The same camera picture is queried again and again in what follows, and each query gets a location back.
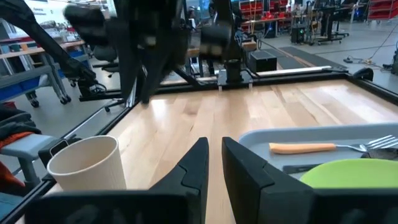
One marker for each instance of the black office chair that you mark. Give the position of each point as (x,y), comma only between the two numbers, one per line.
(105,56)

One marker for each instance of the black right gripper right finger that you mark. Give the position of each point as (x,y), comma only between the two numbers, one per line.
(280,205)

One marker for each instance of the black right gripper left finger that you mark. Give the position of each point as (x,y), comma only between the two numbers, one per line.
(174,202)

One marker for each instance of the red shelf rack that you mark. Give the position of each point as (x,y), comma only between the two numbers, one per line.
(384,9)

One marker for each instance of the black table-level camera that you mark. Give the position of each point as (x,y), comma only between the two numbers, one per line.
(53,148)

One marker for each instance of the lime green plate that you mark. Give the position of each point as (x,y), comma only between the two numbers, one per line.
(351,174)

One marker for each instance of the grey workshop cart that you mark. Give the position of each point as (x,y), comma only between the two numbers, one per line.
(31,71)

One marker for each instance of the aluminium profile bar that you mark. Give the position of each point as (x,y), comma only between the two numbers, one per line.
(131,93)

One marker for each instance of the black curved table clamp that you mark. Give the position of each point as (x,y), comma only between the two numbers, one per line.
(363,74)

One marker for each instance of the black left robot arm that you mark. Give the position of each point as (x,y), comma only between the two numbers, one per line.
(234,70)

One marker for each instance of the cream ribbed cup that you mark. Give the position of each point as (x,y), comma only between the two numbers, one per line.
(87,165)

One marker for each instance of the black box on floor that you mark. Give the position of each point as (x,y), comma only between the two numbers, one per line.
(262,60)

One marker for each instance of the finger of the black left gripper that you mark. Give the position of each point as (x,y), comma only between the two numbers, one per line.
(128,84)
(155,84)

